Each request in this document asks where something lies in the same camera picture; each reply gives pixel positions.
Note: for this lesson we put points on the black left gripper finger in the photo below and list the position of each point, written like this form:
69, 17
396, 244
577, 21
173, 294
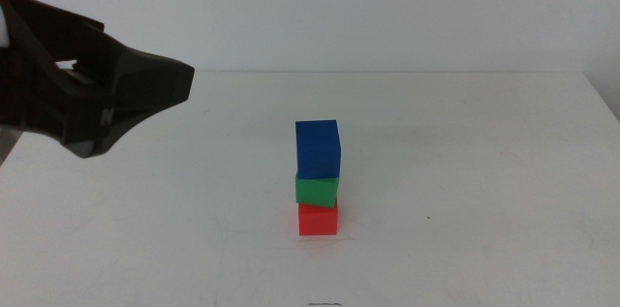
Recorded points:
155, 79
92, 135

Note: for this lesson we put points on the blue cube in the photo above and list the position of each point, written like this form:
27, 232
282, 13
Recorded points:
317, 148

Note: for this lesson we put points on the green cube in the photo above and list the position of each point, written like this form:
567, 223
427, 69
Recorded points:
316, 192

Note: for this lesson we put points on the red cube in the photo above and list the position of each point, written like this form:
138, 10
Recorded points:
318, 221

